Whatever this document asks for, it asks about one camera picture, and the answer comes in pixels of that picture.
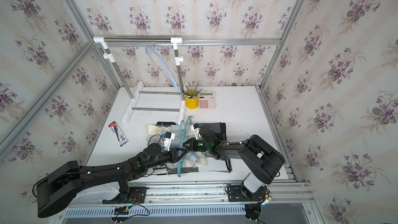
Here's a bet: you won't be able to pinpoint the black white checkered scarf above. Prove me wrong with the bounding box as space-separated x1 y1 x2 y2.
155 121 233 175

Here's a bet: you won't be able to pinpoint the light blue plastic hanger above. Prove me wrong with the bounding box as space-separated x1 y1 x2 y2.
145 46 180 92

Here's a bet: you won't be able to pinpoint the pens in cup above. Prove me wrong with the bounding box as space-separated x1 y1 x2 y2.
182 82 202 99

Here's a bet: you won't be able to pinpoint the yellow pen cup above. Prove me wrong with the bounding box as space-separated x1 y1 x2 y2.
186 94 199 110

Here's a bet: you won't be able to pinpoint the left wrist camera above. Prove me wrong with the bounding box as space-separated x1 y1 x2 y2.
162 132 175 151

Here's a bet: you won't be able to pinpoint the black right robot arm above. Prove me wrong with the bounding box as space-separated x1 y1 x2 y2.
182 134 286 194

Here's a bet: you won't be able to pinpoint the plaid blue cream scarf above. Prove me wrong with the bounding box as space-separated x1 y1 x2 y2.
147 123 208 175

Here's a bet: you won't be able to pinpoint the pink calculator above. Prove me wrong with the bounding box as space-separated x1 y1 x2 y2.
199 91 216 110

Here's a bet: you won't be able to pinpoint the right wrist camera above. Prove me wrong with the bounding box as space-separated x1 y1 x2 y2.
191 123 202 140

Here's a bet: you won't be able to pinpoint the aluminium front rail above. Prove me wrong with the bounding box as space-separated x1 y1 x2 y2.
55 180 315 208

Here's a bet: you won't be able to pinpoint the teal plastic hanger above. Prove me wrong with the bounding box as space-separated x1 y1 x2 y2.
177 116 194 178

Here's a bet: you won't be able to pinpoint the white steel clothes rack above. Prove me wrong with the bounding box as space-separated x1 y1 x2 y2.
93 36 186 124

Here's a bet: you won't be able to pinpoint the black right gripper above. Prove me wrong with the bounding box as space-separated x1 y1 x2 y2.
181 138 211 152

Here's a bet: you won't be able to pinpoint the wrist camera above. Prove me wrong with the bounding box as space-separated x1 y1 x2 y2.
162 132 175 151
191 123 202 140

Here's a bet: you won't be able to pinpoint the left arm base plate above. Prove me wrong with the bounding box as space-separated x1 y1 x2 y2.
102 187 147 204

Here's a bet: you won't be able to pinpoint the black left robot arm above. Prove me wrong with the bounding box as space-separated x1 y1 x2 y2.
34 143 187 218

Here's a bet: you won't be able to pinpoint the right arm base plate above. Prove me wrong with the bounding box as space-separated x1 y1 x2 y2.
224 184 270 202

